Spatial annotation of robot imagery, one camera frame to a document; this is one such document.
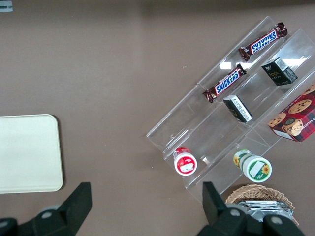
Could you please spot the cream rectangular tray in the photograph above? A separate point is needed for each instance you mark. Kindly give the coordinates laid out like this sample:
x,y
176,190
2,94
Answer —
x,y
27,152

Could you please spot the red lidded snack cup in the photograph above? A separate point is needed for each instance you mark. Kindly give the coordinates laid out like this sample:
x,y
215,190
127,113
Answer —
x,y
185,164

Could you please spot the silver foil wrapped pack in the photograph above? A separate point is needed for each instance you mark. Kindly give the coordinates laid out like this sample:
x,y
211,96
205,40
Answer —
x,y
261,209

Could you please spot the clear acrylic stepped shelf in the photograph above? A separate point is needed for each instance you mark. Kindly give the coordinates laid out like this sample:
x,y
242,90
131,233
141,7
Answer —
x,y
197,118

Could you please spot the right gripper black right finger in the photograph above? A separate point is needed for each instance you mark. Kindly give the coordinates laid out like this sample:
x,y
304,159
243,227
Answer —
x,y
216,214

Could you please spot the small black carton box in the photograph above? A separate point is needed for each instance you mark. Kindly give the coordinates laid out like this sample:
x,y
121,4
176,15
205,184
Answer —
x,y
238,108
279,71

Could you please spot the Snickers chocolate bar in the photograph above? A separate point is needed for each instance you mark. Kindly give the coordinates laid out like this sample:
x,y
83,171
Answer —
x,y
225,83
264,40

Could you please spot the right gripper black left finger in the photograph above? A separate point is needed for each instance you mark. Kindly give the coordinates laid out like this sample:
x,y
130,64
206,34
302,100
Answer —
x,y
73,209

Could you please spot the green lidded snack cup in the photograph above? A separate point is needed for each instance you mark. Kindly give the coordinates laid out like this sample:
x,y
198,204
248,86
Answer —
x,y
257,168

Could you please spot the grey camera mount block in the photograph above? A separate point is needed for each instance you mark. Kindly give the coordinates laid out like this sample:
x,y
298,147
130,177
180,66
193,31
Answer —
x,y
5,6

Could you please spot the red plaid cookie box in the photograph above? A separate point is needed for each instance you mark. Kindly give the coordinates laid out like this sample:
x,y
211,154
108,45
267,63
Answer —
x,y
295,115

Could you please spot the light wicker basket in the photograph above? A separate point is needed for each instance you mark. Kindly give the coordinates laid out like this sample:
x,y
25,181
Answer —
x,y
258,190

